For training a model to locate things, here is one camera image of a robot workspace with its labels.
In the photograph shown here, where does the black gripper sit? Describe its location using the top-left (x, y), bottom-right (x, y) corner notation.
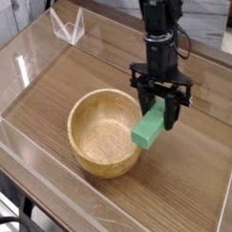
top-left (129, 33), bottom-right (192, 131)

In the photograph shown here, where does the green rectangular block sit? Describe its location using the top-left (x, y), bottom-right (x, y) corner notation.
top-left (131, 98), bottom-right (165, 149)

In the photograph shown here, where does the brown wooden bowl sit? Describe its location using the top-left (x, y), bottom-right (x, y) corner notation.
top-left (67, 89), bottom-right (141, 179)

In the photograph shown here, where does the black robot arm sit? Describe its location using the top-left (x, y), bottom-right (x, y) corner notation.
top-left (129, 0), bottom-right (192, 130)

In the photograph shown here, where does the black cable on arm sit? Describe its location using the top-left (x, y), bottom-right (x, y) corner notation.
top-left (171, 20), bottom-right (193, 61)

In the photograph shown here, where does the clear acrylic corner bracket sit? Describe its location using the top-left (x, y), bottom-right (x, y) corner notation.
top-left (50, 8), bottom-right (85, 45)

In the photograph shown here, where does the clear acrylic tray wall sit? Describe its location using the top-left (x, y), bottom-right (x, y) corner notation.
top-left (0, 116), bottom-right (151, 232)

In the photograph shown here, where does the black table leg frame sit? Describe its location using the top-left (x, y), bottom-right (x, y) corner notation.
top-left (0, 194), bottom-right (54, 232)

